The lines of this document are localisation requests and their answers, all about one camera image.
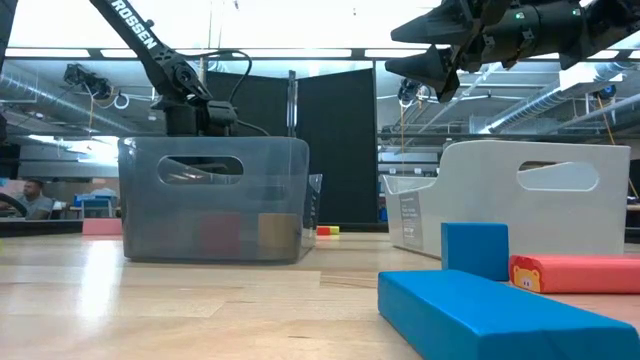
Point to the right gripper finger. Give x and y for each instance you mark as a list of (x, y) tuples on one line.
[(440, 27), (430, 65)]

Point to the red cube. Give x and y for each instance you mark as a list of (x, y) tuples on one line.
[(220, 235)]

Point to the yellow cube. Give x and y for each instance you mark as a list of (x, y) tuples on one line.
[(277, 232)]

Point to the white plastic bin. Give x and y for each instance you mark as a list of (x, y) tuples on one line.
[(480, 200)]

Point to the pink rectangular block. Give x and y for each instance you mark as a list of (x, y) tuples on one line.
[(102, 227)]

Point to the lime green long block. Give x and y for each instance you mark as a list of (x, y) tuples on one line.
[(334, 230)]

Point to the blue cube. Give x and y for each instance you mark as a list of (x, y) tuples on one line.
[(475, 250)]

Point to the orange-red long lion block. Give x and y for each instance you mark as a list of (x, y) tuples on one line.
[(575, 275)]

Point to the blue long block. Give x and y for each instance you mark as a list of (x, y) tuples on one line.
[(475, 320)]

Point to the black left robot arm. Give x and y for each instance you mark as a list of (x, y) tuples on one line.
[(150, 45)]

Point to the black hanging ceiling device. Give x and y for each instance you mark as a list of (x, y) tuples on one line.
[(85, 77), (409, 90)]

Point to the black overhead crossbar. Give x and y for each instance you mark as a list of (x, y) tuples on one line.
[(358, 53)]

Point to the blue hanging ceiling device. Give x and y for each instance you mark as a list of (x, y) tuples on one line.
[(606, 92)]

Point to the smoky grey translucent bin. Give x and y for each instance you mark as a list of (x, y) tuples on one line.
[(150, 225)]

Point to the black folding partition panel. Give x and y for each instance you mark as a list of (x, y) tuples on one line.
[(340, 150)]

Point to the blue box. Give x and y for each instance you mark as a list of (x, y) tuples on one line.
[(383, 215)]

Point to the red rectangular block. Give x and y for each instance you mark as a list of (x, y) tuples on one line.
[(323, 231)]

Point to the person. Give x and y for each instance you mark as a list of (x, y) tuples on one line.
[(37, 205)]

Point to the black diagonal tube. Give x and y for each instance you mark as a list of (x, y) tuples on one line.
[(12, 202)]

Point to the silver ventilation duct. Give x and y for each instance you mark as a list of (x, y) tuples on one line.
[(30, 90), (540, 102)]

